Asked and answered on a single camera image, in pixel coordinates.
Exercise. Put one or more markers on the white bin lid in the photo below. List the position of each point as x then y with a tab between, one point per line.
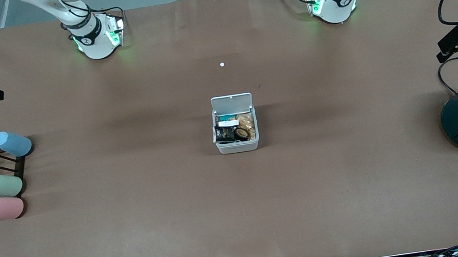
232	102

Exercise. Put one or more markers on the black tape roll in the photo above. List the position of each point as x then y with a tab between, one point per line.
238	134

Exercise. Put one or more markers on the white square trash bin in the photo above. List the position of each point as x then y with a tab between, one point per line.
238	147

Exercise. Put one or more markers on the black snack wrapper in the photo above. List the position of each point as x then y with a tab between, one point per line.
224	134

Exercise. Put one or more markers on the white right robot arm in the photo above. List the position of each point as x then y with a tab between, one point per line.
92	35

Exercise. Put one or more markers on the light blue plastic cup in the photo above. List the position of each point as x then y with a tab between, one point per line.
14	144

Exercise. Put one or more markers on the pale green plastic cup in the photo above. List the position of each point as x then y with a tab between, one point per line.
1	185

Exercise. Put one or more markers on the pink plastic cup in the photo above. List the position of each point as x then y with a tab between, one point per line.
2	208

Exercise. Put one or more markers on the base connector block green light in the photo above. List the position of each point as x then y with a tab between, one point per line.
116	32
313	0

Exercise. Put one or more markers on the golden brown snack wrapper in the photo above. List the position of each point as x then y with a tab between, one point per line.
248	121

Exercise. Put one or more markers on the teal snack packet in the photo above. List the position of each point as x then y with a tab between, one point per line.
226	118

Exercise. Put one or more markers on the brown table cover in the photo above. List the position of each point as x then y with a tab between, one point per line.
241	216

